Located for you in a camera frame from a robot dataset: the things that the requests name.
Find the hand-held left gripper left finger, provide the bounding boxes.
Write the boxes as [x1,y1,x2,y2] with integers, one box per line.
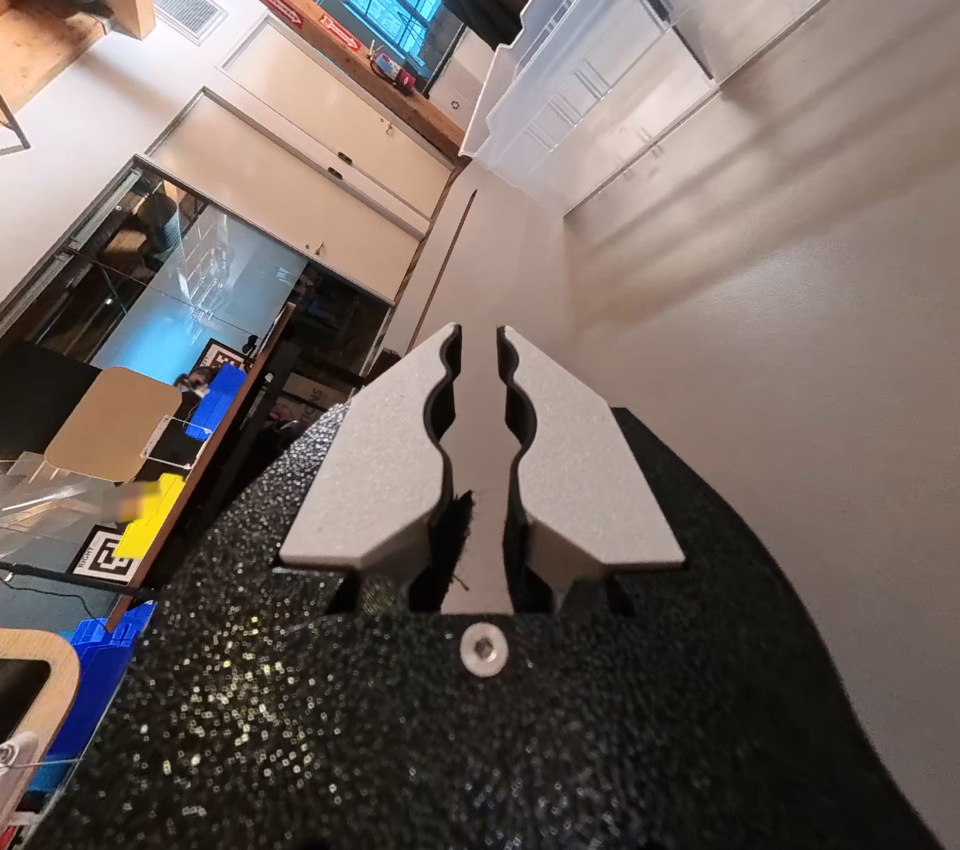
[279,322,463,588]

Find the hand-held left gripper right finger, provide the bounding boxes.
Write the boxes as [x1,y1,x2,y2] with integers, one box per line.
[495,325,688,597]

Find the wooden edged table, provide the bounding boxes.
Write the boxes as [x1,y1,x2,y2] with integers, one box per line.
[105,301,299,633]

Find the blue plastic bin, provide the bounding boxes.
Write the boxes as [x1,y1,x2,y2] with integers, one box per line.
[183,362,249,442]

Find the black white marker tag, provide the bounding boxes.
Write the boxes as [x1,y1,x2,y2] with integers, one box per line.
[191,338,256,378]
[67,526,147,587]

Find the yellow plastic block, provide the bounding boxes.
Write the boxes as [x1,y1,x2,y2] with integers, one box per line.
[112,473,187,560]

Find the white door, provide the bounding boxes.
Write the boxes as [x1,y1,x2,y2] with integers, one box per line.
[217,13,459,221]
[146,88,432,307]

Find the clear plastic cover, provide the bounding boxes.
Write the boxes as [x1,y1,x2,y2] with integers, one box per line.
[0,456,121,562]

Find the black panel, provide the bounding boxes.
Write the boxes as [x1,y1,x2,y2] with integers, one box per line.
[0,340,102,464]

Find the stack of blue containers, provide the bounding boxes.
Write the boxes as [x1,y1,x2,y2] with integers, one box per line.
[30,598,155,794]

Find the clear plastic storage bin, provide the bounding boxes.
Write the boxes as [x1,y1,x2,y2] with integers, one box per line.
[459,0,931,217]

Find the white recycling bin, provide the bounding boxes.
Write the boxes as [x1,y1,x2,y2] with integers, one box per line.
[431,28,492,116]

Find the white air vent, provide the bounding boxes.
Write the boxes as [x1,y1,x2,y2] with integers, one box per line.
[150,0,226,44]

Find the glass partition wall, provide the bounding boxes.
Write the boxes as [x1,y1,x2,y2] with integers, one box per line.
[0,156,395,401]

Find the red blue wall device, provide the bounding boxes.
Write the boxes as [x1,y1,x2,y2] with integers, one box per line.
[371,43,419,95]

